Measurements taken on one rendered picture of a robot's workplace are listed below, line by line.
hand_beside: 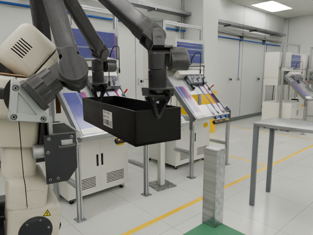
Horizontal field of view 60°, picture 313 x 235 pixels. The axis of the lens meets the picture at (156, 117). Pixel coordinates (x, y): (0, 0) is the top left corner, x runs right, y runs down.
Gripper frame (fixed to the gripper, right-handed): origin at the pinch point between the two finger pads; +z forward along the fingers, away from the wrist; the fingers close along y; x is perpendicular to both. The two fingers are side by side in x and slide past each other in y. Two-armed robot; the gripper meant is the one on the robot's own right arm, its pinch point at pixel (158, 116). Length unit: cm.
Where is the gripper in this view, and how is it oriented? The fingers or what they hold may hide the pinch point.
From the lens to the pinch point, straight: 86.7
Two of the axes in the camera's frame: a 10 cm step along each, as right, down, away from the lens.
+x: -8.6, 0.9, -5.0
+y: -5.1, -1.3, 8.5
